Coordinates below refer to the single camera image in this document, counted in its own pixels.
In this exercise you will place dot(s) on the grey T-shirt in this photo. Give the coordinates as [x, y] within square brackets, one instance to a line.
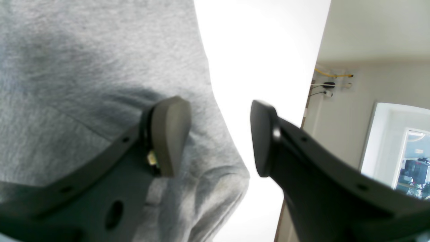
[76, 74]

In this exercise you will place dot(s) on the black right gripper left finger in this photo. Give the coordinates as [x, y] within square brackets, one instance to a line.
[102, 201]

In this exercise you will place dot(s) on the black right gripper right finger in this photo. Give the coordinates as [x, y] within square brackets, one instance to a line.
[328, 200]

